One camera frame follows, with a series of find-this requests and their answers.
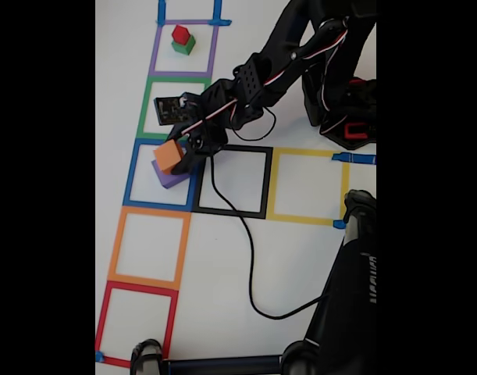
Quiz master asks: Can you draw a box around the orange cube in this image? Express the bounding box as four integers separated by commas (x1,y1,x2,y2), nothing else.
152,140,184,176

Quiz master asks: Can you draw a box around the purple cube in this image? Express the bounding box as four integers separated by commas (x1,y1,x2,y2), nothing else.
151,159,192,191

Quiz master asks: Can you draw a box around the green cube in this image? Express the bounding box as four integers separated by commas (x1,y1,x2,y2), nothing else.
171,34,196,55

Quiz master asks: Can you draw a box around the small red cube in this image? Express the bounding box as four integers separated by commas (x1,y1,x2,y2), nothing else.
171,24,191,45

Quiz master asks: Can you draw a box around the black gripper camera board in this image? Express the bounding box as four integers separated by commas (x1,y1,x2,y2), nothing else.
153,93,202,127

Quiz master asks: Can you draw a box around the green square frame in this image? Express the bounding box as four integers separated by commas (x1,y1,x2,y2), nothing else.
135,76,212,144

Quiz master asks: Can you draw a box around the blue square frame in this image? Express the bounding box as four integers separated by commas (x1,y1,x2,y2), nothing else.
123,138,203,212

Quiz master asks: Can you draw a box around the black square frame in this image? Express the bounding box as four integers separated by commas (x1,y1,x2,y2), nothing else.
190,142,273,220

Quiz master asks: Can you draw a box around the purple square frame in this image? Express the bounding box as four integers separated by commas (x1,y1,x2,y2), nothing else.
148,18,220,78

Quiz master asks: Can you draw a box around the yellow square frame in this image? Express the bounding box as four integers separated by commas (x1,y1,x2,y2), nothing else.
265,147,351,227

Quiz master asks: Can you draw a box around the orange square frame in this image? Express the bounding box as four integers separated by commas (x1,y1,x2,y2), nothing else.
107,205,192,291

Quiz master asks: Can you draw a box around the black camera cable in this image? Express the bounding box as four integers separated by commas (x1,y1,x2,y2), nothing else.
208,154,331,321

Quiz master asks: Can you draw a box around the red square frame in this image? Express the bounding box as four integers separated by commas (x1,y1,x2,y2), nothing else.
95,280,180,369

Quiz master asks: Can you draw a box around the black camera tripod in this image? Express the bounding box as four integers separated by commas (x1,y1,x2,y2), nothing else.
129,189,377,375

